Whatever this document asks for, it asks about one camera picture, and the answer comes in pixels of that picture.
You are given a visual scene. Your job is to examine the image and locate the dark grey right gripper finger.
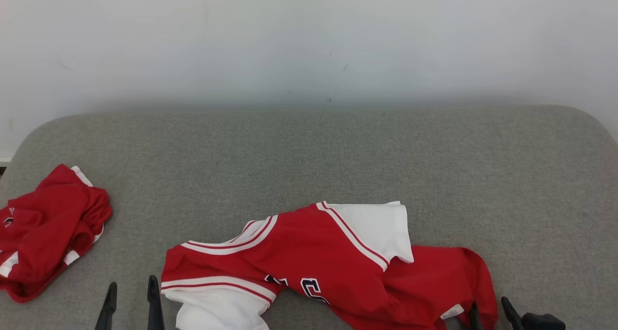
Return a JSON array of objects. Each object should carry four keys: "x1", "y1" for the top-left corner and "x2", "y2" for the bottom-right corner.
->
[
  {"x1": 468, "y1": 302, "x2": 483, "y2": 330},
  {"x1": 501, "y1": 296, "x2": 526, "y2": 330}
]

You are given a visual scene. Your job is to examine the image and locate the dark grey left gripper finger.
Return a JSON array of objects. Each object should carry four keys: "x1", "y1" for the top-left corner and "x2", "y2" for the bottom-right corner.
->
[
  {"x1": 147, "y1": 275, "x2": 165, "y2": 330},
  {"x1": 95, "y1": 282, "x2": 118, "y2": 330}
]

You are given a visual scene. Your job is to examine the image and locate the red white basketball shorts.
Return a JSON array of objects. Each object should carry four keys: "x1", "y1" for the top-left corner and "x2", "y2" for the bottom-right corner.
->
[{"x1": 0, "y1": 164, "x2": 113, "y2": 303}]

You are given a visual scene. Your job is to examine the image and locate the red white basketball jersey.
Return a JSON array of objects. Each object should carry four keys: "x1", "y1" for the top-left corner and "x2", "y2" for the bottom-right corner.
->
[{"x1": 161, "y1": 201, "x2": 498, "y2": 330}]

